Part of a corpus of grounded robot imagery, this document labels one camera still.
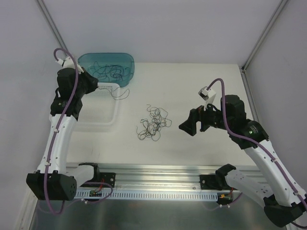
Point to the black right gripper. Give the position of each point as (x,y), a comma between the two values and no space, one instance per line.
(198,120)

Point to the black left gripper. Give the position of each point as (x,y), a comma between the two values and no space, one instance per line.
(88,81)

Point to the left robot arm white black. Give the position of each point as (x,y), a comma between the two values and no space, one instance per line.
(50,180)

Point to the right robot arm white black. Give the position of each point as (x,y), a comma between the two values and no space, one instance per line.
(282,199)

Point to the teal translucent plastic tub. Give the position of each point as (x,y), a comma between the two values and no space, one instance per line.
(109,67)

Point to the white perforated plastic basket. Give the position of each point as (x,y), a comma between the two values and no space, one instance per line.
(99,108)

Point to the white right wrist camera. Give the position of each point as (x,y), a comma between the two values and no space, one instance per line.
(208,95)

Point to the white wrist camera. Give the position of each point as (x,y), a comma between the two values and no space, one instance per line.
(208,95)
(68,63)

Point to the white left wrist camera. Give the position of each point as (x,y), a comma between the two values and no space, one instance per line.
(68,63)

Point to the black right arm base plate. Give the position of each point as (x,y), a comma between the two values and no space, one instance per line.
(213,182)

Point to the left aluminium frame post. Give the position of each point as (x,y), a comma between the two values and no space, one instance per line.
(50,22)

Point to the aluminium frame post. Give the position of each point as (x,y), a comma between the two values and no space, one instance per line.
(265,32)
(50,22)

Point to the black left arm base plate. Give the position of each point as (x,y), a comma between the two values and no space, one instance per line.
(108,178)

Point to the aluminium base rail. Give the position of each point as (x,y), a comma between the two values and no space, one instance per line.
(157,177)

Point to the white slotted cable duct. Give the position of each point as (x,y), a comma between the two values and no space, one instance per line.
(147,195)

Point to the right aluminium frame post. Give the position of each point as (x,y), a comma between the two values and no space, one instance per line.
(265,32)

